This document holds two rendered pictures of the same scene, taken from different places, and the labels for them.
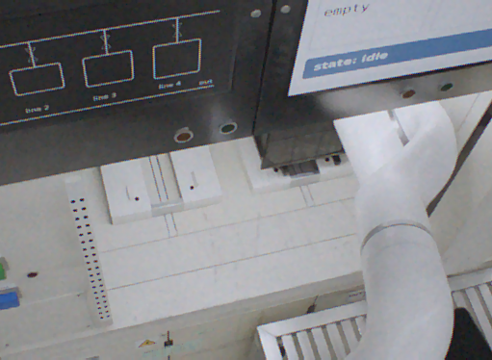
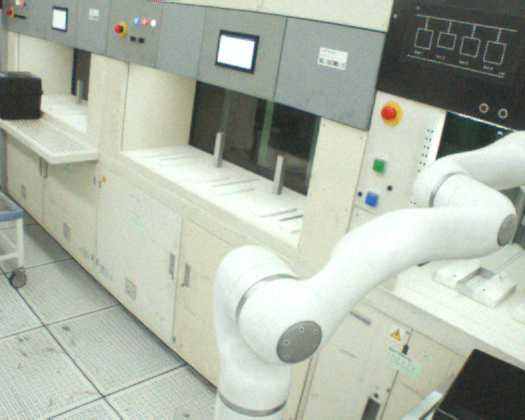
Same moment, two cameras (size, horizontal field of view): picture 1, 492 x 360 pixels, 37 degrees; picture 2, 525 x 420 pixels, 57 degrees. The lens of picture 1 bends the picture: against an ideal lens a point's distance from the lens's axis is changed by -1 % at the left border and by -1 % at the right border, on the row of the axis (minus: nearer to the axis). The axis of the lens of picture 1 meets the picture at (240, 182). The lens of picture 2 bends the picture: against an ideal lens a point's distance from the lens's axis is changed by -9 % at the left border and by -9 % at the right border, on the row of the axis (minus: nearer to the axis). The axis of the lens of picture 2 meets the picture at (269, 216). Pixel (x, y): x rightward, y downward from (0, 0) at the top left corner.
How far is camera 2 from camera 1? 1.13 m
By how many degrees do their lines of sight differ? 60
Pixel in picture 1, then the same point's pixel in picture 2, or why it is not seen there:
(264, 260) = (489, 331)
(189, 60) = (498, 55)
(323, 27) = not seen: outside the picture
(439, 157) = not seen: outside the picture
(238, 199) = (502, 314)
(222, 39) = (513, 49)
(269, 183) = not seen: outside the picture
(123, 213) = (443, 274)
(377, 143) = not seen: outside the picture
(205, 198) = (486, 296)
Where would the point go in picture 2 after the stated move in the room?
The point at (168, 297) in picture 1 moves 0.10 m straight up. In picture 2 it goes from (427, 304) to (437, 273)
